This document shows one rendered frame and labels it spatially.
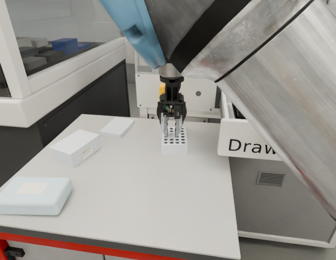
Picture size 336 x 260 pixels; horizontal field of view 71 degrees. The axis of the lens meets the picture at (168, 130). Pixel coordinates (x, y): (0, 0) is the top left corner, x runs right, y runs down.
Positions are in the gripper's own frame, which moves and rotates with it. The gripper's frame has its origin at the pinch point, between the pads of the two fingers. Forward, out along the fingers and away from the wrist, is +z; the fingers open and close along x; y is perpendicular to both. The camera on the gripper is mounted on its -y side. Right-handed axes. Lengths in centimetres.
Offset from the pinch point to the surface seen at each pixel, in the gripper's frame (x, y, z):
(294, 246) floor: 69, -15, 81
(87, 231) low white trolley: -18.5, 35.0, 5.1
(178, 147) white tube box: 2.1, 5.8, 2.4
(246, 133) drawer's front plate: 19.5, 15.4, -8.5
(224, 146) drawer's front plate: 14.4, 14.7, -3.8
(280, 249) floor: 60, -13, 81
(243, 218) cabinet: 38, -17, 62
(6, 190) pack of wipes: -39.5, 27.2, 0.7
